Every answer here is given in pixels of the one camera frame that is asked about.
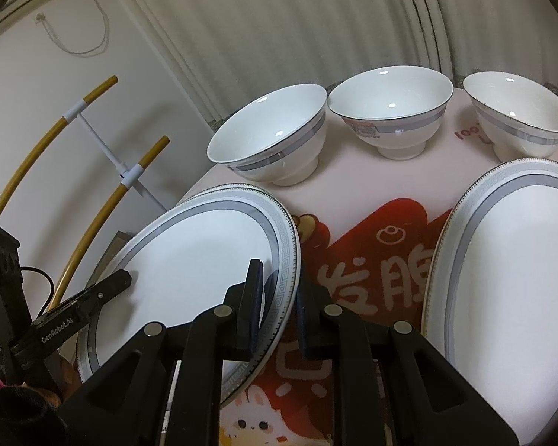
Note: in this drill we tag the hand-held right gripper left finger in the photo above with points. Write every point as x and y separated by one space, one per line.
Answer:
255 297

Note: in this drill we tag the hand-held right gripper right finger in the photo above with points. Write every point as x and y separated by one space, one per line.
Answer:
307 316

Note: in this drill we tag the round pink printed table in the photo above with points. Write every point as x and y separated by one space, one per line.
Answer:
353 186

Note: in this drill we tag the white bowl red label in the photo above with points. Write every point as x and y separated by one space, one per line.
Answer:
390 97

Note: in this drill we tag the white bowl grey band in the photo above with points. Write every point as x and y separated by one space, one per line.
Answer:
511 97
269 130

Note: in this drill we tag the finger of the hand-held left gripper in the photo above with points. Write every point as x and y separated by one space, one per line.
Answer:
116 283

